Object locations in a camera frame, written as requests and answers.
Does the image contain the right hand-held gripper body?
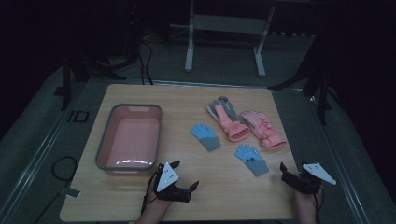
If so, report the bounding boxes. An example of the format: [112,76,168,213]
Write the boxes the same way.
[281,162,337,195]

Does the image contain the white metal table frame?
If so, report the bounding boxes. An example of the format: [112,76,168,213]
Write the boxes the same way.
[184,0,276,78]

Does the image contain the black hanging cables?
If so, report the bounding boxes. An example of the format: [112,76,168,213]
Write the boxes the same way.
[136,40,154,86]

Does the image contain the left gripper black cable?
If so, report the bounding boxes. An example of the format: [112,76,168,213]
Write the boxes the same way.
[140,164,164,216]

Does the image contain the black floor cable loop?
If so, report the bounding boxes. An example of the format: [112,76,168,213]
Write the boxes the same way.
[32,155,78,224]

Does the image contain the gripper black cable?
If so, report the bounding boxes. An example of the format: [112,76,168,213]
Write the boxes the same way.
[140,164,164,216]
[312,185,326,224]

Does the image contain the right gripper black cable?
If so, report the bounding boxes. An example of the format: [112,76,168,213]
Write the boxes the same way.
[312,185,326,224]

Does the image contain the person's left hand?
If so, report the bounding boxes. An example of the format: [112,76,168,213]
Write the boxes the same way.
[143,186,174,218]

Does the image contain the black tripod stand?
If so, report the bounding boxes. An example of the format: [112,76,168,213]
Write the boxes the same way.
[268,31,341,126]
[53,54,127,112]

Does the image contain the pink basin with grey rim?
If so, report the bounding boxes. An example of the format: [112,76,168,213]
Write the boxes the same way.
[94,103,163,177]

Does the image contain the pink glove with grey palm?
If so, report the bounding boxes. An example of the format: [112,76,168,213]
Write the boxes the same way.
[205,98,251,143]

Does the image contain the plain blue knit glove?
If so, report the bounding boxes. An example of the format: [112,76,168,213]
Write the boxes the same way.
[190,122,222,152]

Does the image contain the person's right hand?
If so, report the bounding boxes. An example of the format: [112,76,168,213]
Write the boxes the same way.
[293,188,324,217]

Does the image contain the pink padded glove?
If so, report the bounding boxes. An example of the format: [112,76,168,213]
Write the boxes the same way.
[239,109,288,150]

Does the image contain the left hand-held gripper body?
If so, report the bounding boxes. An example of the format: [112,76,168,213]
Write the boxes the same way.
[153,161,191,203]

